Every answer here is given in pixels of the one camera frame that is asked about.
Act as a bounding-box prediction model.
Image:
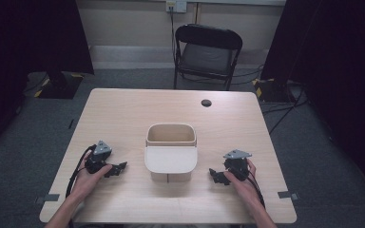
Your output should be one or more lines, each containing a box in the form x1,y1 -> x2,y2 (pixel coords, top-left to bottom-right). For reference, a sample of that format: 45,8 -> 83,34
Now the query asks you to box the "person's right hand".
222,158 -> 258,208

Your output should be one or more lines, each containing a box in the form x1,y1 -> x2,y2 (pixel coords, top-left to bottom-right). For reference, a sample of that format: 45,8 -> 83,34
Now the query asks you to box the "black stand base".
37,71 -> 86,100
252,77 -> 297,104

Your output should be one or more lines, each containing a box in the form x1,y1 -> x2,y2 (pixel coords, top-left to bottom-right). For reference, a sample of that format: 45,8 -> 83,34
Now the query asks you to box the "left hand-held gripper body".
85,140 -> 113,175

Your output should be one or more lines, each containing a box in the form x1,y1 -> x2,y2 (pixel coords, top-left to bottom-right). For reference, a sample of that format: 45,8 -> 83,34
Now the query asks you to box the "black folding chair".
173,23 -> 244,92

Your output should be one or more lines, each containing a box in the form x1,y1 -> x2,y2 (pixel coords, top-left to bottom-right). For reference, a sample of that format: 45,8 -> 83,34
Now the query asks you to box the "person's left hand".
70,149 -> 113,204

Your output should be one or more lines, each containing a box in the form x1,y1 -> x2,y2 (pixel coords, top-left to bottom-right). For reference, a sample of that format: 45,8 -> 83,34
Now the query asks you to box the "dark curtain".
260,0 -> 365,201

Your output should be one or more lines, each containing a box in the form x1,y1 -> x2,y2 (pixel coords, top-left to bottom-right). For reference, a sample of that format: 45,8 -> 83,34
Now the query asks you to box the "thin black floor cable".
231,64 -> 264,86

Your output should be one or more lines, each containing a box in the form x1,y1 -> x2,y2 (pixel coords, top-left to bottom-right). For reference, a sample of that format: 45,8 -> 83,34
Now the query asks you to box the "white wall socket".
165,0 -> 188,14

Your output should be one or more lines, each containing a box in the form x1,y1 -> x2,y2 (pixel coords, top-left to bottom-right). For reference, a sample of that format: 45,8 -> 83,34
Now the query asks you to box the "beige plastic bin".
144,123 -> 199,183

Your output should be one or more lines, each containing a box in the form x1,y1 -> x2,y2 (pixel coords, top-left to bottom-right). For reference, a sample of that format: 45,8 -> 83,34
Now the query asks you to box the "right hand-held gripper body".
222,149 -> 254,182

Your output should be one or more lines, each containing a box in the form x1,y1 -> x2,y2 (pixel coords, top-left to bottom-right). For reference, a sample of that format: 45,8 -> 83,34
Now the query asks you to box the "grey tape strip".
277,190 -> 299,201
34,193 -> 61,205

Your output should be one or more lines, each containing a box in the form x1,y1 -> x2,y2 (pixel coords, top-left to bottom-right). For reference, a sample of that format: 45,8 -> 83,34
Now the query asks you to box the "black wall socket cable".
169,6 -> 178,66

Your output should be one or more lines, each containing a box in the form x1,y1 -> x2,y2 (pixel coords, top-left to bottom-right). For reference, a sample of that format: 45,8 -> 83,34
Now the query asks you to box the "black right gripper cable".
246,170 -> 266,210

